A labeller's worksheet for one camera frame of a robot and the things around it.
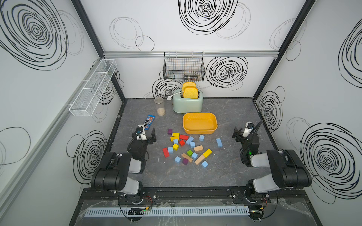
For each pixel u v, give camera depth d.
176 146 0.90
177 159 0.85
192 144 0.91
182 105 1.07
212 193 0.76
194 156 0.86
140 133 0.74
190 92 0.98
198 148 0.90
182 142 0.92
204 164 0.83
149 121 1.05
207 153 0.89
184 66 1.24
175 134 0.98
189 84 0.99
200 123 1.04
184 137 0.97
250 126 0.78
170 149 0.89
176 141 0.91
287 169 0.46
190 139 0.94
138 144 0.69
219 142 0.94
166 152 0.91
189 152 0.87
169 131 0.99
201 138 0.94
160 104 1.00
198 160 0.85
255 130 0.77
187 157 0.86
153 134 0.80
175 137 0.97
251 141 0.68
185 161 0.85
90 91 0.76
